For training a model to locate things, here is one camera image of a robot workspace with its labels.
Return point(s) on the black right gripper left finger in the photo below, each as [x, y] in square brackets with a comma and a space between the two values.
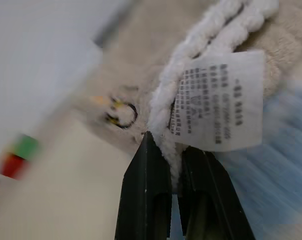
[143, 195]

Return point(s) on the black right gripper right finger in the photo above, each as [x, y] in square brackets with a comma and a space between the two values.
[210, 200]

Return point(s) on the beige towel with white trim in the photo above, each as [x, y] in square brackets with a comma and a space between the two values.
[216, 100]

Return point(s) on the light blue towel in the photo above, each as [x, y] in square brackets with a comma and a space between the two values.
[278, 175]

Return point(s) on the red and green block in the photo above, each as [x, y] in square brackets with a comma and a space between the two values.
[18, 157]

